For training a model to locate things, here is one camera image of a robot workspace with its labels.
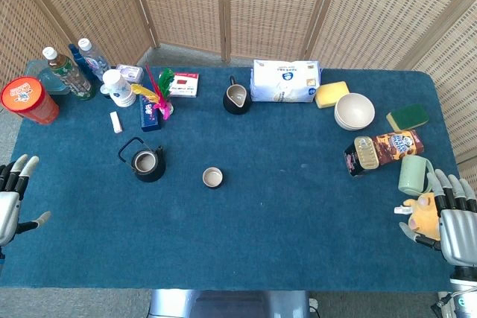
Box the brown chocolate cookie box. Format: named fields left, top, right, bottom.
left=343, top=130, right=425, bottom=178

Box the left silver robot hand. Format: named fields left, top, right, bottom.
left=0, top=153, right=52, bottom=247

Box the pale green mug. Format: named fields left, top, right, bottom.
left=397, top=154, right=436, bottom=197

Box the clear plastic container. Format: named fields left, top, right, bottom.
left=25, top=60, right=72, bottom=95

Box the yellow plush toy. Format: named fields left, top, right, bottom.
left=402, top=191, right=441, bottom=241

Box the white tissue pack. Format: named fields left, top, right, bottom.
left=249, top=59, right=322, bottom=104

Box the beige bowl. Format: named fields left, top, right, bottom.
left=334, top=92, right=376, bottom=128
left=334, top=113, right=373, bottom=132

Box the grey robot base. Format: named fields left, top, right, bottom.
left=148, top=290, right=311, bottom=318

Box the small black beige teacup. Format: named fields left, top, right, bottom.
left=202, top=167, right=224, bottom=189

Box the green tea bottle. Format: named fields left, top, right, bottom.
left=42, top=46, right=97, bottom=102

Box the red tub with orange lid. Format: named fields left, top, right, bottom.
left=0, top=76, right=60, bottom=125

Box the black beige pouring pitcher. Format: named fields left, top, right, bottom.
left=222, top=75, right=253, bottom=115

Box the clear water bottle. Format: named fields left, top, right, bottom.
left=77, top=37, right=113, bottom=83

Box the gold sardine tin can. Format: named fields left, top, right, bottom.
left=353, top=136, right=380, bottom=170

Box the green yellow scouring sponge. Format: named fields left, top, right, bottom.
left=385, top=104, right=430, bottom=133

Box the white yogurt bottle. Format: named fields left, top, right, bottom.
left=100, top=69, right=137, bottom=108

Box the black cast iron teapot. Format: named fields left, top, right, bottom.
left=117, top=136, right=167, bottom=183

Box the red white flat box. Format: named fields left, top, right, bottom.
left=168, top=71, right=200, bottom=98

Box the dark blue bottle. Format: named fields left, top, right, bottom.
left=68, top=43, right=94, bottom=81

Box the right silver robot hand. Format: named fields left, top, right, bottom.
left=398, top=168, right=477, bottom=270

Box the blue table cloth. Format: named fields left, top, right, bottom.
left=0, top=60, right=463, bottom=293

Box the colourful feather shuttlecock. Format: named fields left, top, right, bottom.
left=130, top=64, right=176, bottom=121

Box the dark blue carton box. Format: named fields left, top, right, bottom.
left=139, top=92, right=164, bottom=133

